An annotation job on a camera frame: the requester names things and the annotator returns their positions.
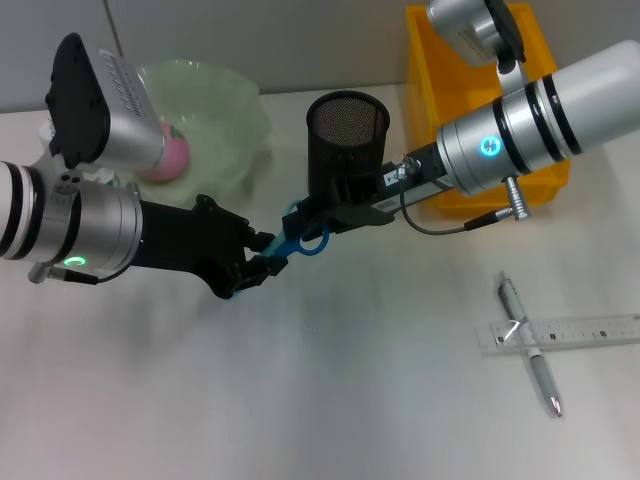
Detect blue capped scissors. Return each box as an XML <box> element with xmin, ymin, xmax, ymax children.
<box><xmin>227</xmin><ymin>199</ymin><xmax>331</xmax><ymax>302</ymax></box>

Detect pink toy peach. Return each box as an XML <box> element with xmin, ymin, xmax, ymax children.
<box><xmin>142</xmin><ymin>122</ymin><xmax>191</xmax><ymax>184</ymax></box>

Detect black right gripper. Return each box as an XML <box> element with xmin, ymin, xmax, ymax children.
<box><xmin>282</xmin><ymin>142</ymin><xmax>452</xmax><ymax>236</ymax></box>

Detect clear plastic ruler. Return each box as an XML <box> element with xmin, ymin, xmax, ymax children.
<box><xmin>474</xmin><ymin>313</ymin><xmax>640</xmax><ymax>357</ymax></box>

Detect grey mechanical pen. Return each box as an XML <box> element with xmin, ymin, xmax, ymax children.
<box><xmin>497</xmin><ymin>270</ymin><xmax>564</xmax><ymax>419</ymax></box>

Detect arm wrist cable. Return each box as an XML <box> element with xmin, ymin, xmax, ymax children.
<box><xmin>29</xmin><ymin>264</ymin><xmax>119</xmax><ymax>286</ymax></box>
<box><xmin>389</xmin><ymin>154</ymin><xmax>534</xmax><ymax>236</ymax></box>

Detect yellow plastic bin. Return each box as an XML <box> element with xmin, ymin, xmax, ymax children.
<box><xmin>404</xmin><ymin>3</ymin><xmax>572</xmax><ymax>217</ymax></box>

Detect left arm wrist cable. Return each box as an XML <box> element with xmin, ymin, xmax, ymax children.
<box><xmin>29</xmin><ymin>264</ymin><xmax>119</xmax><ymax>286</ymax></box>

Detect right arm wrist cable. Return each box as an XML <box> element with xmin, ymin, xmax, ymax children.
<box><xmin>389</xmin><ymin>154</ymin><xmax>534</xmax><ymax>236</ymax></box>

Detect black mesh pen holder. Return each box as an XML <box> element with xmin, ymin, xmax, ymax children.
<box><xmin>305</xmin><ymin>90</ymin><xmax>391</xmax><ymax>201</ymax></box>

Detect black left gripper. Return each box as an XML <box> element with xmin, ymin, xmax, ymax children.
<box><xmin>134</xmin><ymin>194</ymin><xmax>289</xmax><ymax>301</ymax></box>

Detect pale green wavy fruit bowl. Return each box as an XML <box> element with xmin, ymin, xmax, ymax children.
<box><xmin>135</xmin><ymin>59</ymin><xmax>274</xmax><ymax>209</ymax></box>

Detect clear green-label water bottle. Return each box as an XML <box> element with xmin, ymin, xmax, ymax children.
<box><xmin>38</xmin><ymin>119</ymin><xmax>124</xmax><ymax>190</ymax></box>

